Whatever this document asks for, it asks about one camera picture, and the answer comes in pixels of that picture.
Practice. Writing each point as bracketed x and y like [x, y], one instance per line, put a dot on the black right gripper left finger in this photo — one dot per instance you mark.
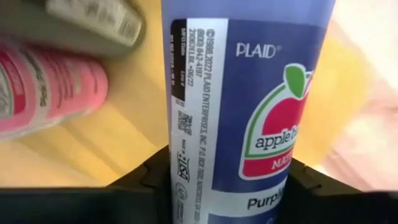
[93, 205]

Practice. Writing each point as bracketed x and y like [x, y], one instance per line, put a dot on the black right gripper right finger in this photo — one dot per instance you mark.
[335, 205]

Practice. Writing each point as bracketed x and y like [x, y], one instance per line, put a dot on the yellow translucent plastic bin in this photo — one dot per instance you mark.
[130, 124]

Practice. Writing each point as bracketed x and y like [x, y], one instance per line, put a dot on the large blue paint bottle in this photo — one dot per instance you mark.
[242, 93]

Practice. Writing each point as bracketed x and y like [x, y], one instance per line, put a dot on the large dark teal paint bottle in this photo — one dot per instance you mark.
[77, 25]

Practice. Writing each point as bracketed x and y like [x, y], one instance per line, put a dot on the large pink paint bottle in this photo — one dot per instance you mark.
[56, 87]

